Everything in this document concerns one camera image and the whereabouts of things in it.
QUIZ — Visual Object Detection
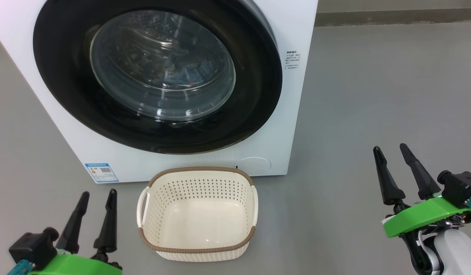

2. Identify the cream perforated laundry basket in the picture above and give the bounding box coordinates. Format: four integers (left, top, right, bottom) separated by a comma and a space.
136, 167, 258, 262

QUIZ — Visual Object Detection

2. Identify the blue energy label sticker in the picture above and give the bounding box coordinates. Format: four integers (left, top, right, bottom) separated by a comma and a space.
84, 163, 119, 184

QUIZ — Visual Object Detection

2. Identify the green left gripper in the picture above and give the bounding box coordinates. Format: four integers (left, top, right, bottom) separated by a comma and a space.
28, 189, 123, 275

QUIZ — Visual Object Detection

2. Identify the teal left camera cable plug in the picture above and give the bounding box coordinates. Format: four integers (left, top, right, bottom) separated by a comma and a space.
6, 260, 33, 275

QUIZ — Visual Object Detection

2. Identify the white front-load washing machine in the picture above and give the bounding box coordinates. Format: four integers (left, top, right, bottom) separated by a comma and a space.
0, 0, 319, 184

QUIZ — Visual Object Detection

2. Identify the round drain filter cover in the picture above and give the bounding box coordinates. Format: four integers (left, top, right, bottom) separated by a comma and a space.
234, 157, 272, 177

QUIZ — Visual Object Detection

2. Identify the black round glass washer door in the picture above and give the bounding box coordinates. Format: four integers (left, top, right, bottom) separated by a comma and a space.
33, 0, 283, 155

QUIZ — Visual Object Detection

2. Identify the stainless steel washing machine drum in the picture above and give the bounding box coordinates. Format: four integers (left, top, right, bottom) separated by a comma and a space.
91, 11, 236, 122

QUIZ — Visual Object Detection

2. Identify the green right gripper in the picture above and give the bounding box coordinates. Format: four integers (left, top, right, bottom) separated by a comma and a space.
373, 143, 471, 245

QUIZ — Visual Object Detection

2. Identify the blue patterned garment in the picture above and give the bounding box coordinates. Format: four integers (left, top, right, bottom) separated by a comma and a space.
155, 57, 205, 89

